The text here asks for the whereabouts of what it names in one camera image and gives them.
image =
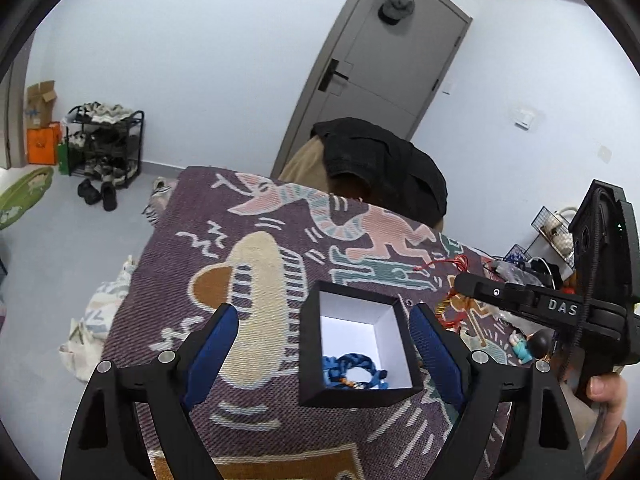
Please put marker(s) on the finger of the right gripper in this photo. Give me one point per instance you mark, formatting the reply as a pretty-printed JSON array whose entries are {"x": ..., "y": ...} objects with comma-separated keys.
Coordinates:
[{"x": 518, "y": 299}]

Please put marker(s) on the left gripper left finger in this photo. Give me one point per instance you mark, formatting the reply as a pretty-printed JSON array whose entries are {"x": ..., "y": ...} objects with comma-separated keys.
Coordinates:
[{"x": 106, "y": 439}]

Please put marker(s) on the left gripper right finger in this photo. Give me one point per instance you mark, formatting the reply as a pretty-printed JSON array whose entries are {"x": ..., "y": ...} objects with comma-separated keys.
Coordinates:
[{"x": 540, "y": 441}]

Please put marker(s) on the black jewelry box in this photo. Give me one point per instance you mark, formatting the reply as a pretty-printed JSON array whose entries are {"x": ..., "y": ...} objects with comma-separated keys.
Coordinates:
[{"x": 354, "y": 350}]

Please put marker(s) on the right hand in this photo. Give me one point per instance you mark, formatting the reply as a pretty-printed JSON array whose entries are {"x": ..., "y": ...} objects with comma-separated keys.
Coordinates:
[{"x": 610, "y": 389}]

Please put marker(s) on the cartoon boy figurine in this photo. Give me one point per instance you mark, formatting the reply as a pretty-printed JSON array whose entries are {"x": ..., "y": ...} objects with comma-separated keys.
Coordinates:
[{"x": 533, "y": 347}]

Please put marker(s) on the red tassel knot ornament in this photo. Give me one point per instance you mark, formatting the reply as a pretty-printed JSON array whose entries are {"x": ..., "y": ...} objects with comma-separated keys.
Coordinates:
[{"x": 460, "y": 303}]

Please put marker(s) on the purple patterned woven blanket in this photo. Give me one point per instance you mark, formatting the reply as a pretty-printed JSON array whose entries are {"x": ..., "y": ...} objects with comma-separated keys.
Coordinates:
[{"x": 261, "y": 245}]

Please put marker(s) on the black slippers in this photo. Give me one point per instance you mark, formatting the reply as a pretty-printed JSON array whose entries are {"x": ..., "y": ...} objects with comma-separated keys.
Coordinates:
[{"x": 106, "y": 194}]

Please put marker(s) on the striped sneaker on floor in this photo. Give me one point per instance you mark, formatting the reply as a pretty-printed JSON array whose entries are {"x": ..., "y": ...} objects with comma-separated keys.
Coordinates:
[{"x": 162, "y": 190}]

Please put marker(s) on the black jacket on chair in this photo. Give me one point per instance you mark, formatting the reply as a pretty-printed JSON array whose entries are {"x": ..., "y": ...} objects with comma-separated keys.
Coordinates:
[{"x": 363, "y": 160}]

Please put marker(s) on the green floor mat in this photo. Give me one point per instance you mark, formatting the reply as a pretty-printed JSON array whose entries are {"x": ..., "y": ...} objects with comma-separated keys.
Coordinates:
[{"x": 23, "y": 194}]

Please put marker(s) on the black shoe rack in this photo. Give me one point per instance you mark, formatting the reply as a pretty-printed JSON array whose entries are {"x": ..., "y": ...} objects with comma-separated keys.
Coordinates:
[{"x": 102, "y": 142}]

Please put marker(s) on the orange paper bag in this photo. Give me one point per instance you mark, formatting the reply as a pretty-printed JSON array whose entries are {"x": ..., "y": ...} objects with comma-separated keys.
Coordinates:
[{"x": 42, "y": 144}]

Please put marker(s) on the grey door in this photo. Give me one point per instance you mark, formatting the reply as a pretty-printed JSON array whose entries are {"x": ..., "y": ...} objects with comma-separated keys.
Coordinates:
[{"x": 394, "y": 71}]

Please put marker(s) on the cardboard box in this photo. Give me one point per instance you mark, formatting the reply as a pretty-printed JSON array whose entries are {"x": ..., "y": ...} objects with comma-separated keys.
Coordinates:
[{"x": 39, "y": 103}]

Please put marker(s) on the grey cap on door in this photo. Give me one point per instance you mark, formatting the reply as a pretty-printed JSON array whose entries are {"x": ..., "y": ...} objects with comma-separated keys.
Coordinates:
[{"x": 392, "y": 12}]

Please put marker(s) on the wire wall basket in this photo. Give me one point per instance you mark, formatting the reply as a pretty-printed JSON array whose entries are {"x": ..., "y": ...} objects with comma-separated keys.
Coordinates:
[{"x": 552, "y": 226}]

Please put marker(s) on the white wall switch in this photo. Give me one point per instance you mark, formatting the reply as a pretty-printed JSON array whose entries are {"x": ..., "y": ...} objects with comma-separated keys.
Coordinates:
[{"x": 524, "y": 119}]

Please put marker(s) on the black door handle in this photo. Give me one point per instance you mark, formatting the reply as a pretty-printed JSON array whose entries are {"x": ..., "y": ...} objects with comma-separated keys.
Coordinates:
[{"x": 329, "y": 74}]

